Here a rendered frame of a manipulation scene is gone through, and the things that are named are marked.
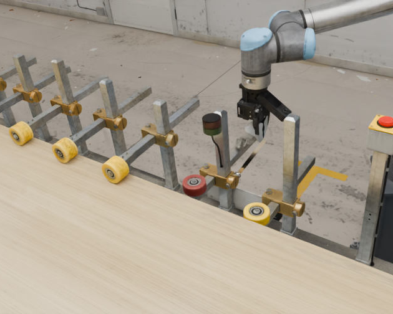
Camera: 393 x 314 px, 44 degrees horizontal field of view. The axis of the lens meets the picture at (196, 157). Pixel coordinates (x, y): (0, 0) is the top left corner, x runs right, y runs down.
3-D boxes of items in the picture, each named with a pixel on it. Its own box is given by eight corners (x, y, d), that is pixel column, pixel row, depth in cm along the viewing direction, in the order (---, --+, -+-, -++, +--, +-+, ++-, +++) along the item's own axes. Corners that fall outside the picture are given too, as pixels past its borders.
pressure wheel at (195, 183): (194, 195, 173) (191, 170, 166) (213, 202, 169) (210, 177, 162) (181, 209, 168) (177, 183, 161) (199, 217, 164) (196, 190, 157)
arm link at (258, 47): (277, 35, 137) (242, 40, 137) (276, 75, 145) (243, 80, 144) (270, 23, 145) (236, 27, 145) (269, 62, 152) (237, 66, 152)
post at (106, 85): (127, 176, 210) (105, 76, 182) (133, 179, 208) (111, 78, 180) (121, 181, 208) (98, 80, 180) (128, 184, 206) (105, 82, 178)
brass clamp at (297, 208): (269, 197, 168) (269, 185, 165) (305, 209, 161) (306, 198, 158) (261, 207, 164) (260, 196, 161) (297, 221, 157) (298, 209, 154)
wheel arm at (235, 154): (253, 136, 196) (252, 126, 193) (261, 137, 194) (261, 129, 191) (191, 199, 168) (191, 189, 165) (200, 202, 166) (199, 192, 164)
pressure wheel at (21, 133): (20, 117, 190) (34, 130, 189) (19, 129, 196) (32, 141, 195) (7, 124, 186) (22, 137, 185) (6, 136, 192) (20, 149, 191)
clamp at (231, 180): (208, 172, 179) (206, 162, 176) (239, 184, 172) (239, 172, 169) (199, 181, 176) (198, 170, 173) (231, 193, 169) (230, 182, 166)
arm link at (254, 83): (276, 67, 149) (261, 81, 143) (276, 81, 152) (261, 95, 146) (250, 61, 153) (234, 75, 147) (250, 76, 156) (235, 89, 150)
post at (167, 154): (174, 199, 199) (158, 96, 171) (181, 202, 197) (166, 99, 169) (169, 204, 197) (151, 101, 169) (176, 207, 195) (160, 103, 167)
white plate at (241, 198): (208, 196, 187) (206, 176, 181) (269, 218, 174) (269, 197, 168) (207, 197, 186) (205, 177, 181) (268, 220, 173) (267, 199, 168)
